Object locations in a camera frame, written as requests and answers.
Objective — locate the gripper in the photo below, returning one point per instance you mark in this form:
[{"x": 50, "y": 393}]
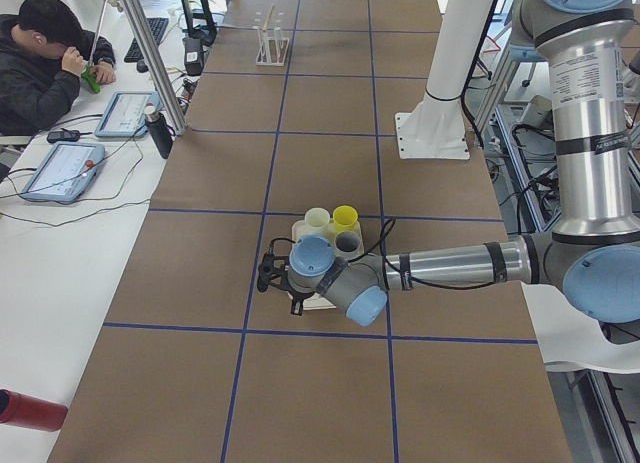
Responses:
[{"x": 298, "y": 296}]

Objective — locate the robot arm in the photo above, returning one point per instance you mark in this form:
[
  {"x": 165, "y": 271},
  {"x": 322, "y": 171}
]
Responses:
[{"x": 590, "y": 254}]

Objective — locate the grey cup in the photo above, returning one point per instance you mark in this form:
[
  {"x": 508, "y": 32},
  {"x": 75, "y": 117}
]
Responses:
[{"x": 348, "y": 245}]

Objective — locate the cream cup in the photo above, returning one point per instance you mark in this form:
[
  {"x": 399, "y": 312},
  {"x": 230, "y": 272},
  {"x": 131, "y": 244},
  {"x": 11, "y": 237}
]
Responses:
[{"x": 316, "y": 222}]

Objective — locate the yellow cup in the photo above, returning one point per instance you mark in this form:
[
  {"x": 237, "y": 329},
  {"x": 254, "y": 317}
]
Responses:
[{"x": 345, "y": 218}]

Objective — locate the white cup rack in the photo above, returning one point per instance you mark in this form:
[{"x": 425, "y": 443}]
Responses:
[{"x": 273, "y": 45}]

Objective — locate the cream plastic tray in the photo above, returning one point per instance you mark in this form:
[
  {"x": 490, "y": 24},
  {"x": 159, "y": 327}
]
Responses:
[{"x": 316, "y": 301}]

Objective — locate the black thermos bottle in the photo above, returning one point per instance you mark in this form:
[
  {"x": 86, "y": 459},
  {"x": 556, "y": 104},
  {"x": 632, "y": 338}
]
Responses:
[{"x": 158, "y": 129}]

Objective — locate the far teach pendant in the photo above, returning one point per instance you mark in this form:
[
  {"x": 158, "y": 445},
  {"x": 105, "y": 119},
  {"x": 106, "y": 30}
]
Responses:
[{"x": 124, "y": 114}]

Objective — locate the teach pendant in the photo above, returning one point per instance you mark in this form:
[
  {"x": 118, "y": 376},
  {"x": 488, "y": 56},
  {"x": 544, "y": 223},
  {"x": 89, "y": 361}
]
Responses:
[
  {"x": 65, "y": 173},
  {"x": 124, "y": 114}
]

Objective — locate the near teach pendant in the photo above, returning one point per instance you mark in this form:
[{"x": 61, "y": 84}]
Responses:
[{"x": 65, "y": 173}]

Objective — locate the white chair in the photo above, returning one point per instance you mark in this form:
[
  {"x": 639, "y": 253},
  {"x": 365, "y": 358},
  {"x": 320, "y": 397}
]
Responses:
[{"x": 571, "y": 341}]

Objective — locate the black label box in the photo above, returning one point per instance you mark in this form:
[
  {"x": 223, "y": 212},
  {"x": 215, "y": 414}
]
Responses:
[{"x": 193, "y": 56}]

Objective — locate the black computer mouse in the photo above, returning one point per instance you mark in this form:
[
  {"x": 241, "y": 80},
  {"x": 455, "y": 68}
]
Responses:
[{"x": 141, "y": 66}]

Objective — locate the red water bottle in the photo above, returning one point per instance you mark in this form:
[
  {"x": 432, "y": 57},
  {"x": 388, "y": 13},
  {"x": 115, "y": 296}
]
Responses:
[{"x": 29, "y": 412}]

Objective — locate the seated person in black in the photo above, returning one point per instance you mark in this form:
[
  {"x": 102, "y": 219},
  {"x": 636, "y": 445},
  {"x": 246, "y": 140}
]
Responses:
[{"x": 44, "y": 51}]

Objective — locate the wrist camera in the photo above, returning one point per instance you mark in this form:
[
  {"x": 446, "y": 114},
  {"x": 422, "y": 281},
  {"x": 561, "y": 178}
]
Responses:
[{"x": 272, "y": 271}]

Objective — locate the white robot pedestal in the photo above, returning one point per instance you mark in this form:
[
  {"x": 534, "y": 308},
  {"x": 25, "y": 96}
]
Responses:
[{"x": 435, "y": 128}]

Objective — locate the aluminium frame post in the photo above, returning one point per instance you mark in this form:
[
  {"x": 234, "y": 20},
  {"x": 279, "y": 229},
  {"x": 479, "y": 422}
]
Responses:
[{"x": 142, "y": 33}]

